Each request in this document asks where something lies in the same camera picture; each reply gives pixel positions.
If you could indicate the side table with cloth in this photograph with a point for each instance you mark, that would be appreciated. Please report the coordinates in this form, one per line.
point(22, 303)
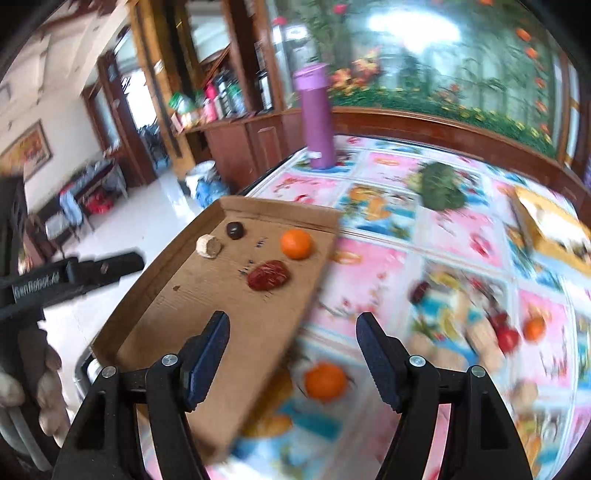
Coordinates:
point(90, 182)

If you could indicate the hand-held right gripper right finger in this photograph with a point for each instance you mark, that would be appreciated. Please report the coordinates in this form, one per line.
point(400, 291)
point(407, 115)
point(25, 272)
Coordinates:
point(376, 364)

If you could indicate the green leafy vegetable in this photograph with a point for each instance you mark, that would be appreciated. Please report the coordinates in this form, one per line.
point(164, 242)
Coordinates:
point(438, 184)

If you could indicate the brown cardboard tray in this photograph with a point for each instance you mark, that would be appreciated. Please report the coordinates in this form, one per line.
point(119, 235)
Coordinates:
point(194, 323)

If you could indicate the purple thermos bottle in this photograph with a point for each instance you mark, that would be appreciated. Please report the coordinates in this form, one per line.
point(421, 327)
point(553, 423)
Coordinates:
point(316, 117)

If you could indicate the beige rice cake block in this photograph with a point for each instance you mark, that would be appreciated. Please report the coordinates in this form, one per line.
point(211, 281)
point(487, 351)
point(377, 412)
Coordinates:
point(422, 344)
point(482, 344)
point(450, 362)
point(209, 247)
point(524, 394)

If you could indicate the pink bottle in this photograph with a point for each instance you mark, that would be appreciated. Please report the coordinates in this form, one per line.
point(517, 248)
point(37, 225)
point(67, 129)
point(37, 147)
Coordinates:
point(210, 99)

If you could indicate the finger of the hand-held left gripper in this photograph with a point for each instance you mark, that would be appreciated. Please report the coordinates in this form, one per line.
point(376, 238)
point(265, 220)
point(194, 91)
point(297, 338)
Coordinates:
point(108, 267)

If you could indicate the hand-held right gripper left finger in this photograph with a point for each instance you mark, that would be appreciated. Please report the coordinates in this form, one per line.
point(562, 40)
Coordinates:
point(207, 364)

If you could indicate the wooden cabinet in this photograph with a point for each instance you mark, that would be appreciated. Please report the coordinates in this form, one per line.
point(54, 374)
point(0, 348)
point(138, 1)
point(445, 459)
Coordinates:
point(240, 143)

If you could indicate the framed wall picture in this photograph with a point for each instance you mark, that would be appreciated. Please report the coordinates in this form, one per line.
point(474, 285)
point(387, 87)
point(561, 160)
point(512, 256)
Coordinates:
point(28, 147)

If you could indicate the orange tangerine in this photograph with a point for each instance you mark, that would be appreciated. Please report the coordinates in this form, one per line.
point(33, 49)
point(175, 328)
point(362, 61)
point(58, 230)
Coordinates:
point(325, 381)
point(534, 328)
point(297, 244)

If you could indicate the flower mural glass panel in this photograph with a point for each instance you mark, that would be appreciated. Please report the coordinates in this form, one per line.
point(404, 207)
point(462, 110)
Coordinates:
point(415, 55)

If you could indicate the green packet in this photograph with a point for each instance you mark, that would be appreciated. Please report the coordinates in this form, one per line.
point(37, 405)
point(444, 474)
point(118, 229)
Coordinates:
point(181, 104)

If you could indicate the person's left hand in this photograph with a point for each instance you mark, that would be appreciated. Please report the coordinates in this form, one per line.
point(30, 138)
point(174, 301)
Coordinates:
point(51, 401)

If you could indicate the yellow snack bag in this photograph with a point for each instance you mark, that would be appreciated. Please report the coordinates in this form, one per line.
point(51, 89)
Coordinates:
point(549, 226)

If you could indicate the red bag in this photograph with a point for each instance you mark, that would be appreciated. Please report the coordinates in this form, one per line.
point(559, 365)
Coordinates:
point(98, 203)

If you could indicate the dark brown chestnut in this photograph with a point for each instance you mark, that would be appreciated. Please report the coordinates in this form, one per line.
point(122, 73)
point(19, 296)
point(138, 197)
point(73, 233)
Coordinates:
point(234, 230)

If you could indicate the dark red jujube date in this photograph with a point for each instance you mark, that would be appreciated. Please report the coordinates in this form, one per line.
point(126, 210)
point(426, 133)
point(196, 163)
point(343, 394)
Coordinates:
point(498, 319)
point(420, 291)

